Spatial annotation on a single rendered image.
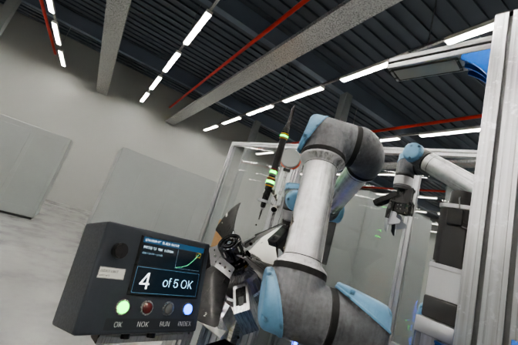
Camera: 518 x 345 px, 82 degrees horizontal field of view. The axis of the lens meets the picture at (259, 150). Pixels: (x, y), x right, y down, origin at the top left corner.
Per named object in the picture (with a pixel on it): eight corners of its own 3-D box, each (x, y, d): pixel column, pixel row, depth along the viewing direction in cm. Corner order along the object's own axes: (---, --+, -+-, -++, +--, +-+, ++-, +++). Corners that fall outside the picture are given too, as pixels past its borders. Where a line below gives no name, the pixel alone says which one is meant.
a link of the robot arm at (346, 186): (404, 129, 79) (339, 205, 119) (364, 118, 79) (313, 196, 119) (405, 164, 72) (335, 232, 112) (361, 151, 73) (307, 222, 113)
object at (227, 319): (217, 328, 134) (225, 314, 139) (228, 331, 130) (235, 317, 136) (211, 316, 131) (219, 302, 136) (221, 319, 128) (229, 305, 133)
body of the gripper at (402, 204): (406, 214, 120) (412, 185, 123) (385, 210, 126) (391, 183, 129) (412, 218, 125) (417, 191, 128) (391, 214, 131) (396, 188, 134)
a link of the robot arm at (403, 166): (415, 151, 127) (395, 151, 134) (410, 175, 124) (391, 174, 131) (422, 157, 132) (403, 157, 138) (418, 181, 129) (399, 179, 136)
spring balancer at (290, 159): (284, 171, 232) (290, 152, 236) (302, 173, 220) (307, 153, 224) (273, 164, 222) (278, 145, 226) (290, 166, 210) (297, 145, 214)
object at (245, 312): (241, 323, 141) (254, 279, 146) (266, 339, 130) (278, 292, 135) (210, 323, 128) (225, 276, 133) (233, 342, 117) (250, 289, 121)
